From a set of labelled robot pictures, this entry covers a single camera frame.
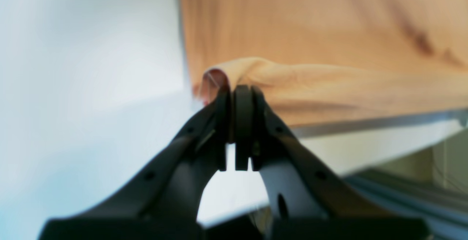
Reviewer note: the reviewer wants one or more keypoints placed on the left gripper black left finger side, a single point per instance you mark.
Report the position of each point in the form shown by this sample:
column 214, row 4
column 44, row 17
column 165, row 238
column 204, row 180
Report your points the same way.
column 161, row 202

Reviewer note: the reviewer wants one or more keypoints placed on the left gripper black right finger side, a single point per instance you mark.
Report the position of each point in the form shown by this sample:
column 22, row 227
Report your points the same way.
column 308, row 201

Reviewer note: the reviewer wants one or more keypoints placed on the peach pink T-shirt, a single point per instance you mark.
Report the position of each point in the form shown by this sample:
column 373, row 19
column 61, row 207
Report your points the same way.
column 323, row 61

